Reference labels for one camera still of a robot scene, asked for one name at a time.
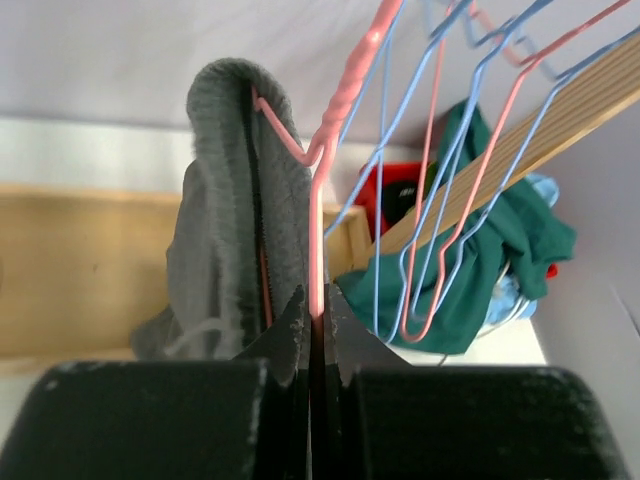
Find red plastic bin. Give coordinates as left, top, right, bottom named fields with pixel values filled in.
left=354, top=160, right=559, bottom=281

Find dark green shorts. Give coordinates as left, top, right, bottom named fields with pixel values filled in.
left=332, top=99, right=579, bottom=356

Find light blue shorts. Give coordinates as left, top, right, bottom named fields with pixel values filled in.
left=476, top=173, right=559, bottom=339

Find pink hanger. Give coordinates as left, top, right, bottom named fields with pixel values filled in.
left=379, top=1, right=639, bottom=343
left=251, top=0, right=403, bottom=320

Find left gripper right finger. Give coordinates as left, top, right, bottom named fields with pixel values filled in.
left=312, top=284, right=410, bottom=479

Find black shorts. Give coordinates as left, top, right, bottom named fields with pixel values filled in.
left=371, top=164, right=420, bottom=234

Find wooden clothes rack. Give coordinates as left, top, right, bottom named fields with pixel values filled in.
left=1, top=36, right=639, bottom=376

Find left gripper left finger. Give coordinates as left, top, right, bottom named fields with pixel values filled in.
left=237, top=286, right=311, bottom=479

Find grey shorts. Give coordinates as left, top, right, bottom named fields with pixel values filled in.
left=131, top=58, right=311, bottom=360

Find blue hanger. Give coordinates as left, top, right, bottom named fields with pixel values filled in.
left=319, top=0, right=461, bottom=346
left=394, top=1, right=556, bottom=343
left=434, top=0, right=640, bottom=321

